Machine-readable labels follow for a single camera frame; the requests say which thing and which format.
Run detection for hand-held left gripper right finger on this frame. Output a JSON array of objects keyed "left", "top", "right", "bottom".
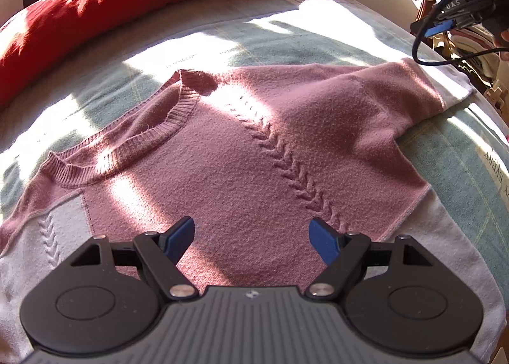
[{"left": 304, "top": 217, "right": 434, "bottom": 301}]

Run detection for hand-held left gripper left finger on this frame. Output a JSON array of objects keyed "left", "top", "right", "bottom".
[{"left": 71, "top": 216, "right": 199, "bottom": 301}]

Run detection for pink and white sweater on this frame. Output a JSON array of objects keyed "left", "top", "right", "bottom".
[{"left": 0, "top": 58, "right": 509, "bottom": 362}]

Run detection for wooden chair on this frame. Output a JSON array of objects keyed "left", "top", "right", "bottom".
[{"left": 414, "top": 0, "right": 509, "bottom": 126}]

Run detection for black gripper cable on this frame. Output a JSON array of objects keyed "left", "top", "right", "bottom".
[{"left": 411, "top": 0, "right": 509, "bottom": 67}]

